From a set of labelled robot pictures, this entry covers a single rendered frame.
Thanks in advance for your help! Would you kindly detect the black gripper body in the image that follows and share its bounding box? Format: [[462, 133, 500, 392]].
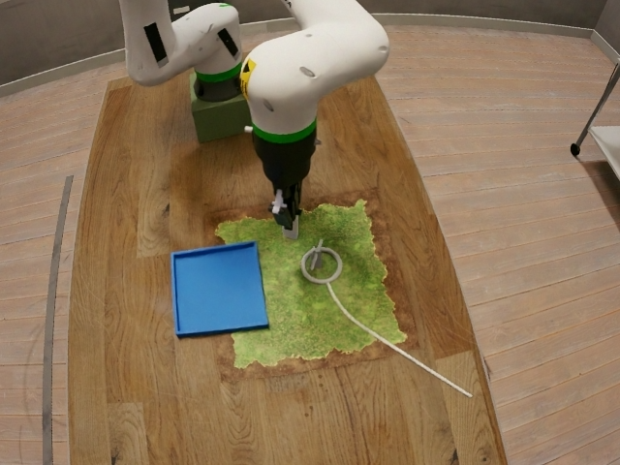
[[263, 158, 311, 199]]

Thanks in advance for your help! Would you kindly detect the grey ring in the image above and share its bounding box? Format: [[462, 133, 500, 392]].
[[300, 247, 342, 284]]

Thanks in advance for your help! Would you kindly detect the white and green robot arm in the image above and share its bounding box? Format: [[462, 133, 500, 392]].
[[119, 0, 389, 168]]

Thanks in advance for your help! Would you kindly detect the blue square tray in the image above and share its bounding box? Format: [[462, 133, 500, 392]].
[[171, 240, 268, 338]]

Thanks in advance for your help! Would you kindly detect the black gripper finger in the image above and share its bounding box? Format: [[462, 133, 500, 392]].
[[268, 183, 297, 239], [294, 181, 302, 235]]

